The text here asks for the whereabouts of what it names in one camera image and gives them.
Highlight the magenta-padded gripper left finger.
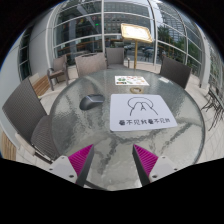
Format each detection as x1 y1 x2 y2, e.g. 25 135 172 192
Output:
48 143 96 188

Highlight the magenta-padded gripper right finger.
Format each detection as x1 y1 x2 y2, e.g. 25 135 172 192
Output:
131 143 180 187

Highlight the black computer mouse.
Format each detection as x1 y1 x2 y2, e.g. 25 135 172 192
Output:
79 94 105 111

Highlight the white mouse pad with drawing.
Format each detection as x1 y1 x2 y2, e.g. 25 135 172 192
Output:
109 93 179 132

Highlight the wooden slat bench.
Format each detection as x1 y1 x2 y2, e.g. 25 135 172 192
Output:
0 129 18 162
28 73 52 98

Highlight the grey wicker chair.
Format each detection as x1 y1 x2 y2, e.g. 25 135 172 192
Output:
105 47 126 70
46 54 70 91
74 52 108 79
1 77 62 164
159 56 193 90

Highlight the dark metal outdoor furniture group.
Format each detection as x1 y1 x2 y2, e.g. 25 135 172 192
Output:
200 81 224 132

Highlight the colourful picture menu card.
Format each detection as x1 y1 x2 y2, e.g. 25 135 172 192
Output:
114 75 150 87

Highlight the gold framed menu stand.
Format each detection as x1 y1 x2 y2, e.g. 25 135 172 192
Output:
120 22 154 70

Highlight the brass table centre ring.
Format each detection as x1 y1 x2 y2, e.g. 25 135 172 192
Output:
129 86 144 95

